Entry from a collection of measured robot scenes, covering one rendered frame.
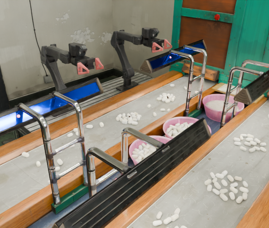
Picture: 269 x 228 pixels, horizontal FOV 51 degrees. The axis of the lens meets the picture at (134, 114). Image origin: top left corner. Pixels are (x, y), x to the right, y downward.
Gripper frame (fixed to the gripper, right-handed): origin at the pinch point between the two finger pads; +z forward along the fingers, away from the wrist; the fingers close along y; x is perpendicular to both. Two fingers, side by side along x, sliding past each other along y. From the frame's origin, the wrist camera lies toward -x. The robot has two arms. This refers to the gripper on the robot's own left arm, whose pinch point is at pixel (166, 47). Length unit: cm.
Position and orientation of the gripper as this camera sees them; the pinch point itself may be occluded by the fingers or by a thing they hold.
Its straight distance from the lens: 197.4
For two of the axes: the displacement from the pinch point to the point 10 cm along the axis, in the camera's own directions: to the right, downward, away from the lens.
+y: 7.1, -3.4, 6.2
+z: 7.0, 3.6, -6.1
